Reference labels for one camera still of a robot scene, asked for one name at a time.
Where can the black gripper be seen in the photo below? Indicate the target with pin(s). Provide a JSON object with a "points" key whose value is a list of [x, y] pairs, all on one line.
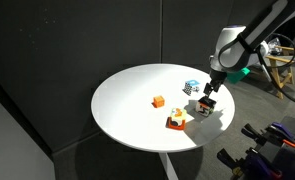
{"points": [[217, 76]]}

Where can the large purple black clamp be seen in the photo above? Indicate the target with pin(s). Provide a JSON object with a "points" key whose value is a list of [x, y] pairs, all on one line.
{"points": [[253, 165]]}

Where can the white table pedestal leg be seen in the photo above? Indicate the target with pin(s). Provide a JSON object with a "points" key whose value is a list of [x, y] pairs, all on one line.
{"points": [[168, 166]]}

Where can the black soft letter A block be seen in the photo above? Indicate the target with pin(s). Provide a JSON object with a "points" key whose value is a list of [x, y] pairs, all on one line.
{"points": [[205, 106]]}

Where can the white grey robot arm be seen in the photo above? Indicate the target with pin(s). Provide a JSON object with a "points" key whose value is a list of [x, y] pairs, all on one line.
{"points": [[250, 36]]}

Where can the blue soft number 4 block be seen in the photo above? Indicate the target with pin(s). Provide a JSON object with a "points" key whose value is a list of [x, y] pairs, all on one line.
{"points": [[190, 87]]}

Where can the purple clamp with orange tip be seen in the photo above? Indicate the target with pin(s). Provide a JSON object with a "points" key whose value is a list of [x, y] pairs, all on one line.
{"points": [[283, 133]]}

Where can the small orange wooden cube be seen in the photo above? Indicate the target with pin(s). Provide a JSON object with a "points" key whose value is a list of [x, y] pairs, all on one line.
{"points": [[158, 101]]}

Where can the wooden sawhorse stool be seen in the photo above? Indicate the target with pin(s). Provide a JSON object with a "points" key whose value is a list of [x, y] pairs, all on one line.
{"points": [[280, 65]]}

